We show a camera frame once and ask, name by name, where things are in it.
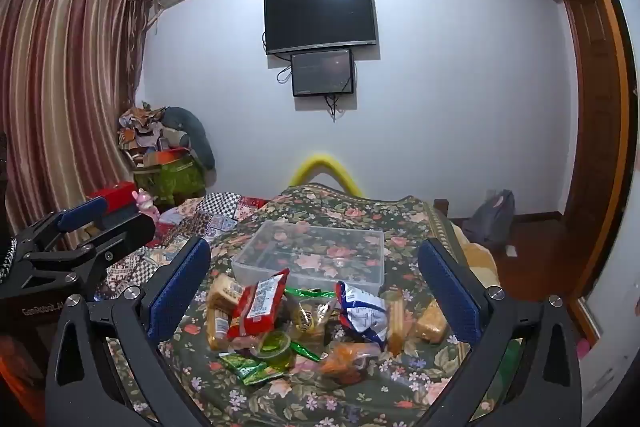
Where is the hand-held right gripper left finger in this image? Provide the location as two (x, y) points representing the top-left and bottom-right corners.
(45, 236), (212, 427)

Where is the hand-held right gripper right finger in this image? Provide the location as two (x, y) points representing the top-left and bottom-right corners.
(417, 238), (583, 427)

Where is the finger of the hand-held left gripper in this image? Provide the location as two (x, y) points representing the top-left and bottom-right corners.
(12, 197), (109, 254)
(22, 213), (156, 281)

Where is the yellow cake packet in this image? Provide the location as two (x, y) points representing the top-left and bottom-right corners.
(412, 299), (450, 345)

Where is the white-labelled bread packet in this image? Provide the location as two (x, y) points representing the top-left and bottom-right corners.
(207, 274), (249, 314)

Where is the plain yellow bread packet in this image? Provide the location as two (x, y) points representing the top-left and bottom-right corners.
(205, 307), (234, 353)

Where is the long biscuit packet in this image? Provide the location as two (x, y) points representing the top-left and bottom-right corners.
(387, 292), (409, 356)

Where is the red snack packet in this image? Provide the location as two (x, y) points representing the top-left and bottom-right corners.
(227, 268), (291, 341)

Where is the blue white snack packet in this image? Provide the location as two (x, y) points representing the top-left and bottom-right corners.
(334, 280), (391, 353)

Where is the orange snack bag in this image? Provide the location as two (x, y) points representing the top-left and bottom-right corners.
(317, 341), (384, 384)

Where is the clear plastic container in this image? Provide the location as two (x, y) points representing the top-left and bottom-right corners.
(231, 219), (386, 301)

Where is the clear green-edged cookie bag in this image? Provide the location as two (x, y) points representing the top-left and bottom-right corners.
(285, 287), (341, 344)

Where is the pink toy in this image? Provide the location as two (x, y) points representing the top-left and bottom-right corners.
(130, 188), (160, 218)

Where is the red box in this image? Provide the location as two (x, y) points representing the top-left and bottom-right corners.
(87, 181), (139, 213)

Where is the green box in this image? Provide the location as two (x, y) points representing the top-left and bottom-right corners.
(133, 154), (209, 208)

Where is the orange cloth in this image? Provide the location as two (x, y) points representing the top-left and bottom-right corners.
(0, 337), (47, 427)

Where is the grey backpack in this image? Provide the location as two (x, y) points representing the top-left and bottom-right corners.
(462, 189), (516, 251)

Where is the checkered patchwork quilt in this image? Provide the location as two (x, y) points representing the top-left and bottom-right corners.
(95, 192), (269, 303)

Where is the small green packet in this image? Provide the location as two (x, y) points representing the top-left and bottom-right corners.
(240, 362), (284, 386)
(220, 351), (267, 370)
(289, 339), (322, 363)

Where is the pile of patterned clothes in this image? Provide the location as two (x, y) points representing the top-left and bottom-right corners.
(117, 102), (169, 164)

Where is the green jelly cup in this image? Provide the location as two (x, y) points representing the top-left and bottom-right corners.
(255, 329), (296, 361)

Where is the grey plush pillow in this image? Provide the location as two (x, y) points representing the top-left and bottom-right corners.
(162, 106), (217, 170)

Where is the dark floral blanket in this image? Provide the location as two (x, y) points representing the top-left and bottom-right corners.
(95, 183), (501, 427)

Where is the striped brown curtain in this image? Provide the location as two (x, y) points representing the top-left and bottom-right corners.
(0, 0), (154, 249)

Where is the yellow foam tube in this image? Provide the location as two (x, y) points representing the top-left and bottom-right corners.
(290, 152), (364, 197)

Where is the wooden door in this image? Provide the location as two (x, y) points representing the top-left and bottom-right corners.
(561, 0), (632, 304)

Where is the small black monitor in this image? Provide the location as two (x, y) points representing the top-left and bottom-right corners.
(291, 49), (356, 98)

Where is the black monitor cable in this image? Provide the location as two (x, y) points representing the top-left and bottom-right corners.
(324, 94), (352, 123)

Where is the black television cable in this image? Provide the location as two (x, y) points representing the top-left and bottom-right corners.
(260, 32), (294, 84)

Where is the black wall television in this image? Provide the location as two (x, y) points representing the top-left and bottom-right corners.
(263, 0), (378, 56)

